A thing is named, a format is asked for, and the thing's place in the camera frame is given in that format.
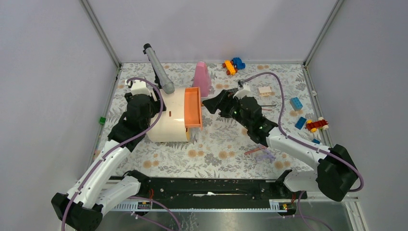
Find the cream round drawer organizer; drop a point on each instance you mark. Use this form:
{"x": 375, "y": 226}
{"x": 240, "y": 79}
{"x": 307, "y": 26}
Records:
{"x": 183, "y": 114}

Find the red yellow toy car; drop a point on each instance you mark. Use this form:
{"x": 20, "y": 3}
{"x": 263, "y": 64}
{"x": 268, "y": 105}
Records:
{"x": 320, "y": 124}

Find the pink cone bottle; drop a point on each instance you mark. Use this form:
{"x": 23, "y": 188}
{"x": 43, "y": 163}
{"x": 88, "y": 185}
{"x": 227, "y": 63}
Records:
{"x": 202, "y": 79}

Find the light blue lego brick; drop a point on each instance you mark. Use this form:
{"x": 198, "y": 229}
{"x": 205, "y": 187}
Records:
{"x": 296, "y": 104}

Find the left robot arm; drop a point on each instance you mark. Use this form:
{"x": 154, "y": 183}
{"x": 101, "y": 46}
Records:
{"x": 85, "y": 204}

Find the pink handle brush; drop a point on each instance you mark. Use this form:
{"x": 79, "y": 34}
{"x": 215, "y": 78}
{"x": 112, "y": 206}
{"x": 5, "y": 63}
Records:
{"x": 252, "y": 151}

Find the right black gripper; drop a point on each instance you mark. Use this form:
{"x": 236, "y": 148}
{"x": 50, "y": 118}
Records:
{"x": 222, "y": 102}

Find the green small block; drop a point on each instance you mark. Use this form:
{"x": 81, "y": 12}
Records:
{"x": 102, "y": 120}

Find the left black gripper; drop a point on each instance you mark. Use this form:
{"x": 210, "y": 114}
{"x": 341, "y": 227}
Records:
{"x": 159, "y": 106}

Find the beige lego brick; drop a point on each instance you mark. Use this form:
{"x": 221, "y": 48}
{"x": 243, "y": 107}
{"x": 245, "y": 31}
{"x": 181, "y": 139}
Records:
{"x": 265, "y": 91}

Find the orange and blue toy car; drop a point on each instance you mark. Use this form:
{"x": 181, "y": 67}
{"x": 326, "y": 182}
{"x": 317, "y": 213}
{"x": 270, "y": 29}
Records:
{"x": 233, "y": 66}

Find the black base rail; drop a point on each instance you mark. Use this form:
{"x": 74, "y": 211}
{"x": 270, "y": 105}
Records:
{"x": 195, "y": 193}

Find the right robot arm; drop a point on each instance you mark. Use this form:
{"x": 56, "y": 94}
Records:
{"x": 333, "y": 170}

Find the grey microphone on stand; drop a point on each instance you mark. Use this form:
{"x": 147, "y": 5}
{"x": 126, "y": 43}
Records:
{"x": 161, "y": 77}

